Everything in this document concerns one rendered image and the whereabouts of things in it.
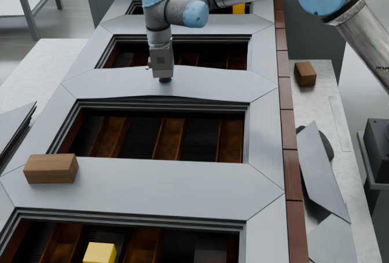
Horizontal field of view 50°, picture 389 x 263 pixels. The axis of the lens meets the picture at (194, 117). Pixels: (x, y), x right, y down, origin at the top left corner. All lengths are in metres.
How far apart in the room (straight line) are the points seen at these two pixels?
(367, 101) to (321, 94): 1.21
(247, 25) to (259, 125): 0.63
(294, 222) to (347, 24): 0.47
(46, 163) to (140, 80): 0.46
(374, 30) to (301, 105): 0.59
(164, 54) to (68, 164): 0.45
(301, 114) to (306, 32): 0.75
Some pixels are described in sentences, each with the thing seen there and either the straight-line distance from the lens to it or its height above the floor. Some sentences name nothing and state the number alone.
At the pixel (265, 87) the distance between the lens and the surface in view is 1.36.
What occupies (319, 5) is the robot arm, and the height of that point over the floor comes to 1.22.
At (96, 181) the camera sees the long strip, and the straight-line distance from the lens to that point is 1.11.
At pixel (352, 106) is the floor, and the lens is 2.77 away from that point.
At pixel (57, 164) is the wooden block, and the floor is 0.90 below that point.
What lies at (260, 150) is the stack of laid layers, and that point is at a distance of 1.14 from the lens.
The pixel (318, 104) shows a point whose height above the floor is 0.68.
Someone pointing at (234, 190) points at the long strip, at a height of 0.85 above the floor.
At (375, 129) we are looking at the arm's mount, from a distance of 1.39.
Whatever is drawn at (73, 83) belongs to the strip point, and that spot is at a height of 0.85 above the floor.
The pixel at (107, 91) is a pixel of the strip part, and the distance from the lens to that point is 1.40.
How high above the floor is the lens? 1.63
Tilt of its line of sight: 39 degrees down
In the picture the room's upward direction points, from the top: 5 degrees counter-clockwise
